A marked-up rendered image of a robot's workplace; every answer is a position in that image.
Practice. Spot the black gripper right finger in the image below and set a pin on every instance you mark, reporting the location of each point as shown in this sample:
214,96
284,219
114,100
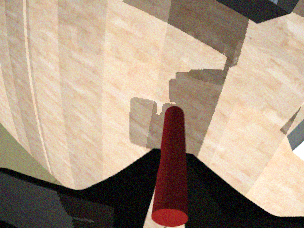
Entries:
212,203

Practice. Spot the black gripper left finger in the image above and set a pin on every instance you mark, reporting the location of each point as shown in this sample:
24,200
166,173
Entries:
121,201

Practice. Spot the dark red cylinder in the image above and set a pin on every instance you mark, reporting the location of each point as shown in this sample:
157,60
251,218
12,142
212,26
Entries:
170,205

